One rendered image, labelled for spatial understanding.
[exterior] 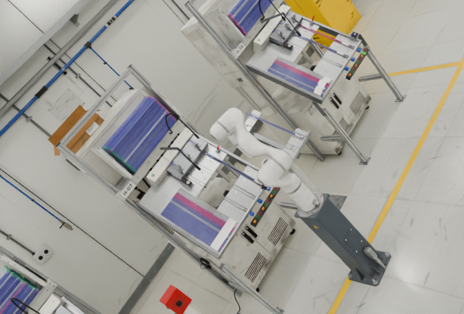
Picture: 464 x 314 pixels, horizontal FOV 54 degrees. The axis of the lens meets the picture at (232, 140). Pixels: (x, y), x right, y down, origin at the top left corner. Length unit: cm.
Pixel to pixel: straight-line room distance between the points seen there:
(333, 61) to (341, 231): 154
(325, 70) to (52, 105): 257
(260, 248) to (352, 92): 168
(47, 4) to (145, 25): 98
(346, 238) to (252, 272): 101
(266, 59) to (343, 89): 83
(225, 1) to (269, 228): 192
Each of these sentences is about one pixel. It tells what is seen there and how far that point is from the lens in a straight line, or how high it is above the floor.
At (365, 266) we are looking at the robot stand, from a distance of 313.
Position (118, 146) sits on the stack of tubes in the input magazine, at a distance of 320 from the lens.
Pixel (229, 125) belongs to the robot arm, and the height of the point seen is 139.
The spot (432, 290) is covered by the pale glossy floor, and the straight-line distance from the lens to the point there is 301.
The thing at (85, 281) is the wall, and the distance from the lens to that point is 488.
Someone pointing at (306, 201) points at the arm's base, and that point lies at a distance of 273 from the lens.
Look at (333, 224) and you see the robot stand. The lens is 286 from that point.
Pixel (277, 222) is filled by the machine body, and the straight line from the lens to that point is 375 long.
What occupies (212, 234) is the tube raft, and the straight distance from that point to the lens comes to 314.
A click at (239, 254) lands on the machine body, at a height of 37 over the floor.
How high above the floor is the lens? 238
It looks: 24 degrees down
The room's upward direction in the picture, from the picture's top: 44 degrees counter-clockwise
